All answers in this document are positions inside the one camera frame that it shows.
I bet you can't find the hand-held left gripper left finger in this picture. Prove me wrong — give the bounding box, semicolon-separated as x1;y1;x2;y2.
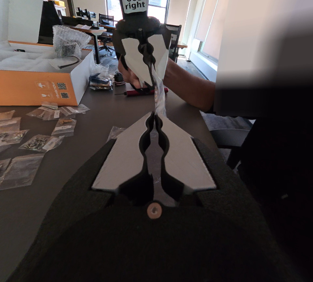
92;112;156;192

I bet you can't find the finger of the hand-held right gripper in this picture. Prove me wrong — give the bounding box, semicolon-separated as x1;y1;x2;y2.
148;35;170;86
122;38;155;87

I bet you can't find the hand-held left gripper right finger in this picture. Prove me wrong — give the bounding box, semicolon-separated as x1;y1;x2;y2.
156;113;217;192

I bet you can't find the large clear plastic bag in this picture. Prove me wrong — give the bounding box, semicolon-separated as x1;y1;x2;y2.
144;126;177;207

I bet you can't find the small clear screw bag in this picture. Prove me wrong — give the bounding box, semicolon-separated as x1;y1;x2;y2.
152;66;169;117

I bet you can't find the person's right forearm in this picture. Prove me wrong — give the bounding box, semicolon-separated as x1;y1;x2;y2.
169;62;216;112

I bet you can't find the dark grey desk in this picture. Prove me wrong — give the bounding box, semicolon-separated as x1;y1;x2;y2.
0;84;220;282

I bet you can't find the wooden background desk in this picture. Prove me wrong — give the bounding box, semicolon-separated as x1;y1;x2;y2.
70;24;116;65

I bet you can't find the person's right hand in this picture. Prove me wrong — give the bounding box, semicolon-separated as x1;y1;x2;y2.
117;61;176;91

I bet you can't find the black mesh office chair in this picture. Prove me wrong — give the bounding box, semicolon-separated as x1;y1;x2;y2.
165;24;182;64

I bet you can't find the red electric screwdriver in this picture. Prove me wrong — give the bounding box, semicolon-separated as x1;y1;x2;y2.
115;87;169;98

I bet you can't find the dark foil bag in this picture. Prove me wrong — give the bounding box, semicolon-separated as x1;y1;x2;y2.
89;77;113;91

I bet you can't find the grey office chair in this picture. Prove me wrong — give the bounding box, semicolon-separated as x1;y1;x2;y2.
210;128;252;148

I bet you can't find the large beige roller blind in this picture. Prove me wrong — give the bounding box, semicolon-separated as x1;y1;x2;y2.
194;0;235;60

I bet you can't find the bubble wrap bundle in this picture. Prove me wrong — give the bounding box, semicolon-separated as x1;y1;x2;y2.
52;25;91;59

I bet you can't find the pile of small screw bags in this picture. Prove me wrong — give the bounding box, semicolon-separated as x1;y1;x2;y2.
0;101;91;191

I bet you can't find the black flat monitor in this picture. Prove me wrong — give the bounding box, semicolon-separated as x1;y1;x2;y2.
38;1;63;45

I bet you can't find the person's black sweater torso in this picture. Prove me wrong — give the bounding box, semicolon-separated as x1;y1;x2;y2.
226;113;313;282

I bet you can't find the orange white cardboard box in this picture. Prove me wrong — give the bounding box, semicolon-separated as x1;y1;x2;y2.
0;0;94;106

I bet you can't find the black servo with wires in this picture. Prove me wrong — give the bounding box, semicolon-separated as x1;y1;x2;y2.
114;72;127;86

